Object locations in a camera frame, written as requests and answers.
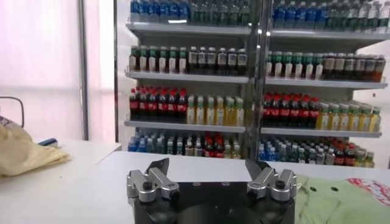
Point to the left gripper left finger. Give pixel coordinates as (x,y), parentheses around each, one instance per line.
(152,184)

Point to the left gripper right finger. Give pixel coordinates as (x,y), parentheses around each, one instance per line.
(274,184)

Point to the light green T-shirt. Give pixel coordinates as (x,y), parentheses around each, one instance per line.
(335,204)

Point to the cola bottle red label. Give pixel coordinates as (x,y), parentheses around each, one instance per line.
(182,107)
(172,107)
(143,105)
(134,105)
(294,113)
(163,106)
(276,111)
(267,111)
(304,113)
(153,106)
(314,114)
(285,112)

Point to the yellow tea bottle green cap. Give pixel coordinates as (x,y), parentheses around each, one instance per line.
(200,113)
(364,121)
(220,114)
(344,120)
(334,119)
(323,118)
(230,114)
(375,121)
(354,120)
(190,112)
(210,113)
(239,115)

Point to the small blue white object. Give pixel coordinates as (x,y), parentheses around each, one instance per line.
(48,142)

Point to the pale yellow garment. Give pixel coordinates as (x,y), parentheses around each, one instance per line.
(24,152)

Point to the black metal frame bar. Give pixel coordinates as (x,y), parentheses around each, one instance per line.
(116,70)

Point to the grey window post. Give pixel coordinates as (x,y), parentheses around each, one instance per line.
(83,70)

